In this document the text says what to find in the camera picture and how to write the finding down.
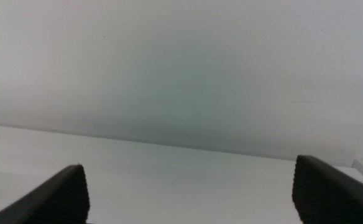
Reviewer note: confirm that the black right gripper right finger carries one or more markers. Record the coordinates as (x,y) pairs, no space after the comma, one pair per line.
(330,196)

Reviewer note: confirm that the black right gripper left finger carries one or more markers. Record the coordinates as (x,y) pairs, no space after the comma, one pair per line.
(51,199)

